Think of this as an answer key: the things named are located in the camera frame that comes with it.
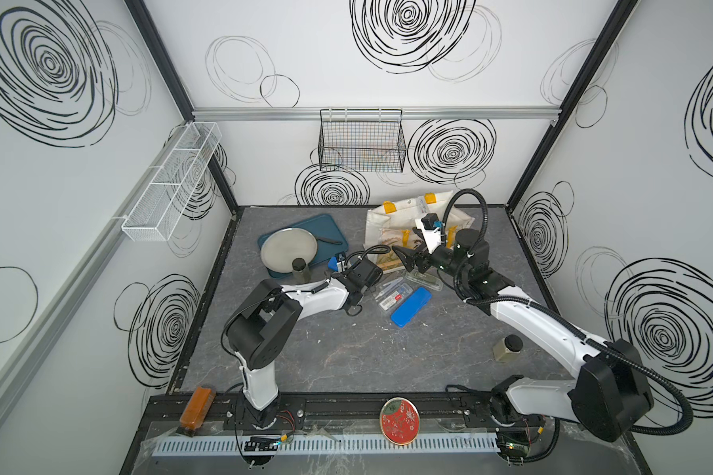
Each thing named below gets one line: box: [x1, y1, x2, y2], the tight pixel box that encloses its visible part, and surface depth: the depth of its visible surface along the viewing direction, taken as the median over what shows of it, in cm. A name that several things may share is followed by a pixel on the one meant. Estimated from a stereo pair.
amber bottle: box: [175, 385, 217, 438], surface depth 74 cm
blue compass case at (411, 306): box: [390, 286, 433, 328], surface depth 93 cm
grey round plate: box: [260, 227, 319, 274], surface depth 109 cm
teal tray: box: [296, 213, 349, 274], surface depth 111 cm
